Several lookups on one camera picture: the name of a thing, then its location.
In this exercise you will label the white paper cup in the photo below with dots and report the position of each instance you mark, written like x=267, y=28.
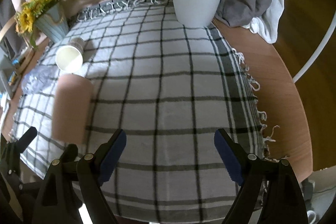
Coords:
x=69, y=58

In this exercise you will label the white ring lamp stand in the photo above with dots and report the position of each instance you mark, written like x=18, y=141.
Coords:
x=318, y=50

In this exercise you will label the checkered tablecloth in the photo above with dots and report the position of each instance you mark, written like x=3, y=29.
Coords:
x=169, y=87

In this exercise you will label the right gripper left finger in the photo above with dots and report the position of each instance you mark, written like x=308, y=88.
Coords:
x=71, y=183

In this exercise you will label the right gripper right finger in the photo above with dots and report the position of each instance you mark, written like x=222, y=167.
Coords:
x=284, y=201

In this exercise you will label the sunflower bouquet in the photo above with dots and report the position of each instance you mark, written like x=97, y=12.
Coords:
x=26, y=18

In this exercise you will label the pink plastic cup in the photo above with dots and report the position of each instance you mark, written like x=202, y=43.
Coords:
x=71, y=107

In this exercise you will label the light blue ribbed vase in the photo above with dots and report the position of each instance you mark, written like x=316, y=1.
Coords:
x=53, y=23

